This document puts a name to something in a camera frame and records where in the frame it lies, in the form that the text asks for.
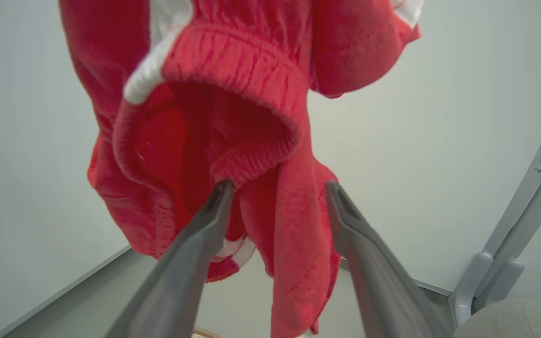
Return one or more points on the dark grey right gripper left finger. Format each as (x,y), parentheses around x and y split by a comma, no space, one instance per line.
(190,263)

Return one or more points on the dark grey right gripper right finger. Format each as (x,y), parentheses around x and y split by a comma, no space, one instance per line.
(374,272)

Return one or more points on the red and white jersey garment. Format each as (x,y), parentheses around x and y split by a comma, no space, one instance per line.
(251,70)

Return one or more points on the white laundry basket brown rim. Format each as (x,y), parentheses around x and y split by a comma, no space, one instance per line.
(207,334)

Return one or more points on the grey upholstered sofa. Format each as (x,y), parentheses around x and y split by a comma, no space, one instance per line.
(519,321)

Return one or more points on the grey partition post with foot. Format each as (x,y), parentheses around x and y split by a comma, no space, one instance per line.
(505,277)
(470,281)

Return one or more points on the grey partition corner frame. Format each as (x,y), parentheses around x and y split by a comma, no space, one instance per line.
(64,295)

